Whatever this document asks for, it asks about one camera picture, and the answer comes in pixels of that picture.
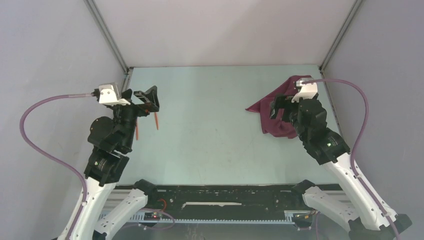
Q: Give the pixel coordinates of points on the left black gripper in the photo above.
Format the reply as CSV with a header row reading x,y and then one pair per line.
x,y
151,95

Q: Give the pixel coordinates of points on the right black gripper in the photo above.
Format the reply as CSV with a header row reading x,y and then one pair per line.
x,y
281,101

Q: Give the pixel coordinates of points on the maroon cloth napkin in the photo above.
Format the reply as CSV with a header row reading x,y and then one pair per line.
x,y
276,127

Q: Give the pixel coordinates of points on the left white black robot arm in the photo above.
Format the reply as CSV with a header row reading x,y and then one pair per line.
x,y
112,139

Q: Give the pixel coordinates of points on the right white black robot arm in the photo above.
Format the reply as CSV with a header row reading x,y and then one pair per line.
x,y
367,216

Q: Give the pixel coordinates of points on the orange plastic spoon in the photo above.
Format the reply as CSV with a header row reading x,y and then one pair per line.
x,y
156,120

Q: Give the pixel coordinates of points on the orange plastic knife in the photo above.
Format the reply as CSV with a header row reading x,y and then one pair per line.
x,y
136,131

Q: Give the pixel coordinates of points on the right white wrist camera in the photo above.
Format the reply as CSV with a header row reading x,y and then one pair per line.
x,y
305,90

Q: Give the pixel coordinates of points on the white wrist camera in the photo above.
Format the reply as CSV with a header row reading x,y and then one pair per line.
x,y
305,90
109,95

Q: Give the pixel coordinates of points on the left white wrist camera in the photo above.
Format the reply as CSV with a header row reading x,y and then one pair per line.
x,y
109,95

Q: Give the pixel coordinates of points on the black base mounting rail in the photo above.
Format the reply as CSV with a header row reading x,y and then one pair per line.
x,y
227,200

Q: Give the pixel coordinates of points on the white cable duct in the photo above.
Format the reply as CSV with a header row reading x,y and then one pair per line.
x,y
147,217

